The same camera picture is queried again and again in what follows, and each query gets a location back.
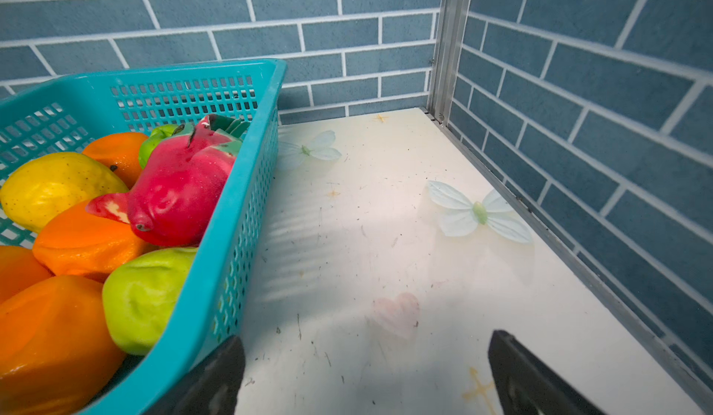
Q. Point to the dragon fruit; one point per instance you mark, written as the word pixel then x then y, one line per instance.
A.
pixel 175 197

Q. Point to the teal plastic basket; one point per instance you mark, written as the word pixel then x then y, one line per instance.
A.
pixel 67 113

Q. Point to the orange persimmon block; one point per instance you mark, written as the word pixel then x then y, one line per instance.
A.
pixel 19 271
pixel 56 349

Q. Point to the yellow lemon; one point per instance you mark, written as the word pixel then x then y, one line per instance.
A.
pixel 45 187

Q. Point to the green pear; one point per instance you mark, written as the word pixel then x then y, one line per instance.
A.
pixel 140 296

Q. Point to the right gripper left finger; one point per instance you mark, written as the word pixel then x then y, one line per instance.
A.
pixel 211 387

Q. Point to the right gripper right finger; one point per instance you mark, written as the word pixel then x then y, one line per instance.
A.
pixel 526 385

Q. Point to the orange fruit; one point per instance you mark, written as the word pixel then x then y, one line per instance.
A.
pixel 79 244
pixel 120 153

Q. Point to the green pepper in basket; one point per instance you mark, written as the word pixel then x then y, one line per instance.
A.
pixel 156 137

